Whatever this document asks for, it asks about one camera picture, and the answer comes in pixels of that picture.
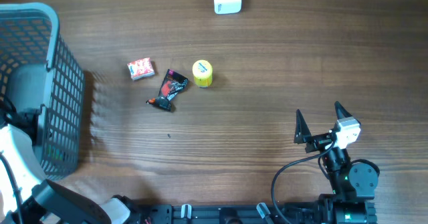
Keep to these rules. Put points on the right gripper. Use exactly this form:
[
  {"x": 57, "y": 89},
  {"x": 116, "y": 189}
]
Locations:
[{"x": 302, "y": 131}]

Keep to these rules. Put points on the yellow cylindrical bottle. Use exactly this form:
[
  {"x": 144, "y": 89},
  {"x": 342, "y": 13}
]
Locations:
[{"x": 203, "y": 73}]

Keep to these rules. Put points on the black hex wrench package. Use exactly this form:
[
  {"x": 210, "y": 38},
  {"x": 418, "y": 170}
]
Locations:
[{"x": 173, "y": 83}]

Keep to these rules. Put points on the red white snack packet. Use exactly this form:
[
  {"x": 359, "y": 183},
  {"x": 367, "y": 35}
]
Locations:
[{"x": 141, "y": 68}]

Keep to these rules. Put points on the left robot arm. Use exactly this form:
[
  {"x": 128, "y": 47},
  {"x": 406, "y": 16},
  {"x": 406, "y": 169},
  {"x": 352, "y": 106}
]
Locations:
[{"x": 28, "y": 195}]

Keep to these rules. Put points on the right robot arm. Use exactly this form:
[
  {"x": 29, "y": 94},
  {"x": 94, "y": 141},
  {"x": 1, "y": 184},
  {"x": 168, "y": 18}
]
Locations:
[{"x": 353, "y": 182}]

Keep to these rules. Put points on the grey plastic mesh basket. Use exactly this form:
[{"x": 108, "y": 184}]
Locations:
[{"x": 42, "y": 79}]

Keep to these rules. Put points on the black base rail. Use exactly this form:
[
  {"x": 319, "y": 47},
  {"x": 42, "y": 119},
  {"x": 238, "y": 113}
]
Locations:
[{"x": 230, "y": 214}]

